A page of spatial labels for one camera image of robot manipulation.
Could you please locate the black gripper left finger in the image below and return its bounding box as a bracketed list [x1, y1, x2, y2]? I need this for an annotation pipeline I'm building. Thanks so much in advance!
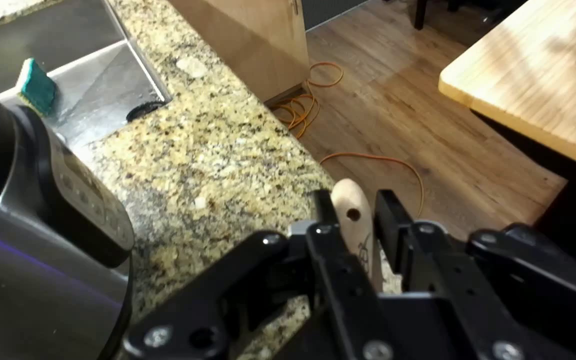
[121, 189, 396, 360]

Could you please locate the lower wooden cabinet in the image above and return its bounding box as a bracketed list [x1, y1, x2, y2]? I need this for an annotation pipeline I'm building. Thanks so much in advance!
[170, 0, 307, 104]

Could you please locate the black sink stopper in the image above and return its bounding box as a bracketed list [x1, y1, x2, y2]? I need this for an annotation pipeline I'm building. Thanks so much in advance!
[126, 100, 165, 121]

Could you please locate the wooden spatula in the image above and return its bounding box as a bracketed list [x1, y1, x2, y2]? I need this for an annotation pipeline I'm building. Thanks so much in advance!
[329, 177, 381, 287]

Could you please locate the stainless steel sink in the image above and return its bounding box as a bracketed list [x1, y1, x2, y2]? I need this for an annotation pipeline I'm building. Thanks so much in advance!
[0, 0, 174, 158]

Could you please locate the green yellow sponge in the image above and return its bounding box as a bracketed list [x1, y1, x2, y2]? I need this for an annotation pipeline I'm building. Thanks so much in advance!
[16, 57, 57, 115]

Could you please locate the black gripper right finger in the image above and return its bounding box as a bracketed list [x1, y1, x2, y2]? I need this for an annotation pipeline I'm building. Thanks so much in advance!
[373, 189, 576, 360]

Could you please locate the orange cable on floor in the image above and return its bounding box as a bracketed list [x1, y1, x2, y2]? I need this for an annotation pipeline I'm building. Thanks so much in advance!
[270, 59, 425, 202]

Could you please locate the stainless steel pressure cooker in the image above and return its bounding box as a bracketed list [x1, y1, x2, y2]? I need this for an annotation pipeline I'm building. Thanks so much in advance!
[0, 104, 133, 360]

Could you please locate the light wooden table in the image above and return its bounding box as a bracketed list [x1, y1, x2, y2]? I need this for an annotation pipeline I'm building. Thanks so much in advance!
[437, 0, 576, 161]

